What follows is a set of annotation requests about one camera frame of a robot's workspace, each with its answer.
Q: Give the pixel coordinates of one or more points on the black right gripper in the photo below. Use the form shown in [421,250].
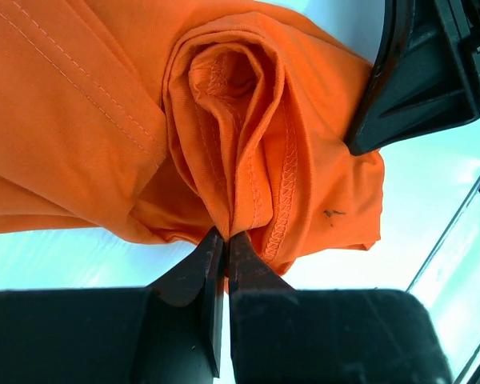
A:
[426,76]

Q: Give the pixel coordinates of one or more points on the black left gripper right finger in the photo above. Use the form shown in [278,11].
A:
[283,335]

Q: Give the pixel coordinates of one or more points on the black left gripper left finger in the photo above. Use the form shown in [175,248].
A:
[167,332]

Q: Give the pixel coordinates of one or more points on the orange t shirt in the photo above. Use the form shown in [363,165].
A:
[159,120]

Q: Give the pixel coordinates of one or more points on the aluminium table edge rail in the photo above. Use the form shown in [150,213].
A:
[448,285]

